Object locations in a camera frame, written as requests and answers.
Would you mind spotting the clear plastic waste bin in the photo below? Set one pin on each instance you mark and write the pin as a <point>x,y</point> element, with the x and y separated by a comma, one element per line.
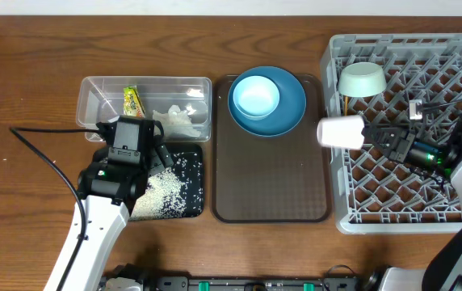
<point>101,99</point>

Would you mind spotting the mint green bowl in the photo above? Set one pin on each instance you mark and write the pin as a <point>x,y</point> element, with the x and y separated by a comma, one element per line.
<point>361,80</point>

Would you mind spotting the white tissue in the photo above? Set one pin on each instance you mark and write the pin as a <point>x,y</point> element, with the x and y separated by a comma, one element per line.
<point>176,123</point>

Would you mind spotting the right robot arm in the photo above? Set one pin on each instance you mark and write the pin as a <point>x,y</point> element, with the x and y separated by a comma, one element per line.
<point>444,272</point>

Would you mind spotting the wooden chopstick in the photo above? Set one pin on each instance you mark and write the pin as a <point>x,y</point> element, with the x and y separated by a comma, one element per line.
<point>346,103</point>

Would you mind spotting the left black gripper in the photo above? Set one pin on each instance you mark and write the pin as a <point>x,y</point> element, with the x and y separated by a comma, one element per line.
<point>164,155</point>

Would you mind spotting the grey dishwasher rack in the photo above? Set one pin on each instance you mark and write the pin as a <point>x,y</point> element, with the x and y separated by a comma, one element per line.
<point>371,194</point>

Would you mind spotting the green snack wrapper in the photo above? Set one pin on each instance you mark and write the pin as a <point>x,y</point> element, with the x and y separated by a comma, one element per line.
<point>132,102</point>

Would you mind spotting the light blue bowl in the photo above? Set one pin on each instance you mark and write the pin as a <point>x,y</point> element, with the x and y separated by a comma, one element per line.
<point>256,97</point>

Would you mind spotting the white cooked rice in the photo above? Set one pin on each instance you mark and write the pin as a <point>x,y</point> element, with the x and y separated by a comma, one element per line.
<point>174,193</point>

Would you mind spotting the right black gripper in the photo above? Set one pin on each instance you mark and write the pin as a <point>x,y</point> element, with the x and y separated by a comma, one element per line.
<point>401,145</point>

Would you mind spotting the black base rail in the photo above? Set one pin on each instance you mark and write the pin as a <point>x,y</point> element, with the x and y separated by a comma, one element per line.
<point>131,277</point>

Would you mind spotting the brown serving tray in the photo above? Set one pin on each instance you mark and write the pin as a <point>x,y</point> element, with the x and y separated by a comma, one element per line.
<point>269,179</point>

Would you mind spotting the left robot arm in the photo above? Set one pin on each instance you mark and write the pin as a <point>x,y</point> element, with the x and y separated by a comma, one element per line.
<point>88,245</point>

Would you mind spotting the dark blue plate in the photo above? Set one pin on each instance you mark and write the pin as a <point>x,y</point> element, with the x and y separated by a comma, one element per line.
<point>289,112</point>

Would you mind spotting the black plastic tray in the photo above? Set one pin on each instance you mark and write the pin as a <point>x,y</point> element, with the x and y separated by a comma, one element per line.
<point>121,186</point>

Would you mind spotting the pink cup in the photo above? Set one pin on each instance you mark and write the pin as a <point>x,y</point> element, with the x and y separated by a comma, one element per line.
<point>341,132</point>

